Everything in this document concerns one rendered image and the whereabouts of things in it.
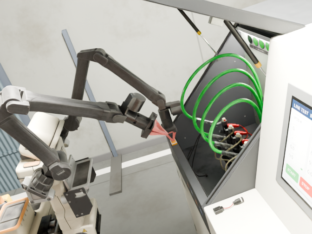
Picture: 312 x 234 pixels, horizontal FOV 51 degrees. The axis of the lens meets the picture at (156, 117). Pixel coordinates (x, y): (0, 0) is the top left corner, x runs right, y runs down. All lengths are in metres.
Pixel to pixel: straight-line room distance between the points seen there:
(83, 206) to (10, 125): 0.62
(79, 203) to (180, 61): 2.09
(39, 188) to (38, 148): 0.21
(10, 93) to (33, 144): 0.23
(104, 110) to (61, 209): 0.68
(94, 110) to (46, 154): 0.26
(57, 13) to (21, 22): 0.35
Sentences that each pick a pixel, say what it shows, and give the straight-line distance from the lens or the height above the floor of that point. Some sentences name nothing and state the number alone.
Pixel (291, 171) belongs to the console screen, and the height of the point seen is 1.19.
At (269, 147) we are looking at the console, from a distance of 1.20.
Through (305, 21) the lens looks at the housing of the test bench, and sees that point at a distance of 1.40.
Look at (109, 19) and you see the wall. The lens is 3.21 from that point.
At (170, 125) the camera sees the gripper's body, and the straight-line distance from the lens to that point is 1.72.
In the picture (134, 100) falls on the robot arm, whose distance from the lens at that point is 1.28.
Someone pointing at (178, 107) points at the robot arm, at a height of 1.16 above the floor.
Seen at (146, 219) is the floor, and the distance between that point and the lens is 2.83.
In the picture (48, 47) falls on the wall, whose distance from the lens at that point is 3.33.
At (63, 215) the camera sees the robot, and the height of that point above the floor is 0.90.
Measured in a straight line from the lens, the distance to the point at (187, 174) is 1.55.
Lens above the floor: 1.89
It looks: 26 degrees down
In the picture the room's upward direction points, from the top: 18 degrees counter-clockwise
